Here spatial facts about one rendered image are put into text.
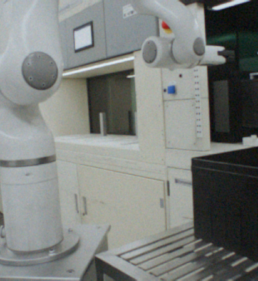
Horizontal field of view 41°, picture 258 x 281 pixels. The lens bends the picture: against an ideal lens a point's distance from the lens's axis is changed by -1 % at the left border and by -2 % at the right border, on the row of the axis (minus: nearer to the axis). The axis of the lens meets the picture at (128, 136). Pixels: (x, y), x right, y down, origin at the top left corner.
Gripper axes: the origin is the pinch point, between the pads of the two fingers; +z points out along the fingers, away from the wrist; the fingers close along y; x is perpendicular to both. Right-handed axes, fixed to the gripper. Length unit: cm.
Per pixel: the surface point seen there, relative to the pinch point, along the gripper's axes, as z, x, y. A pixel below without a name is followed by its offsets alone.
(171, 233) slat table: -41, -43, 15
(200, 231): -40, -41, 23
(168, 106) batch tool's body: 2.7, -15.1, -30.4
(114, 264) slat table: -60, -43, 19
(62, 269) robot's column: -68, -43, 14
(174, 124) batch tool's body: 2.7, -22.3, -27.4
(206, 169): -40, -27, 25
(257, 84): 21.0, -9.1, -1.6
